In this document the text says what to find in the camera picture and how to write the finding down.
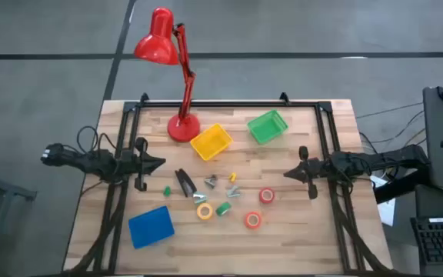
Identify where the white paper sheet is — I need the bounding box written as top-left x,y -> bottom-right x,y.
368,175 -> 398,227

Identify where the green tape roll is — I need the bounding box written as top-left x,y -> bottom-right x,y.
215,201 -> 232,217

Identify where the black keyboard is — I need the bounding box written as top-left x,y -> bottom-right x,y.
410,215 -> 443,266

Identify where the black aluminium frame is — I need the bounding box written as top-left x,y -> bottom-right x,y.
62,92 -> 395,276

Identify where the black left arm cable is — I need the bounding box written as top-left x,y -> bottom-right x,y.
76,125 -> 109,155

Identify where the grey floor stand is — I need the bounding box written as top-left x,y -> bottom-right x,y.
0,153 -> 38,277

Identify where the blue plastic lid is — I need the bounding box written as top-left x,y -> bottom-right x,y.
128,205 -> 176,250

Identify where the yellow plastic basket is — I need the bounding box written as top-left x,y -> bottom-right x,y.
189,122 -> 234,162

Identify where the orange tape roll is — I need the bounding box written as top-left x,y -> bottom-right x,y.
244,211 -> 263,230

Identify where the green plastic basket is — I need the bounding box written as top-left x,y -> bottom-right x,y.
246,109 -> 289,145

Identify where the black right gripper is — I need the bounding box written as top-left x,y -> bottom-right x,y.
283,145 -> 328,200

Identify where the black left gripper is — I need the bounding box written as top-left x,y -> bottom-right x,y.
119,136 -> 167,192

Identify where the black floor cable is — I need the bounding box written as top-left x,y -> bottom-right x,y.
355,102 -> 425,119

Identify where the yellow tape roll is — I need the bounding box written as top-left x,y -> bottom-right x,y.
196,202 -> 215,221

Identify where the red desk lamp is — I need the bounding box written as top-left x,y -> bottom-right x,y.
134,6 -> 202,143

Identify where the red tape roll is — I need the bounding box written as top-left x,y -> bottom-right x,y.
258,187 -> 276,205

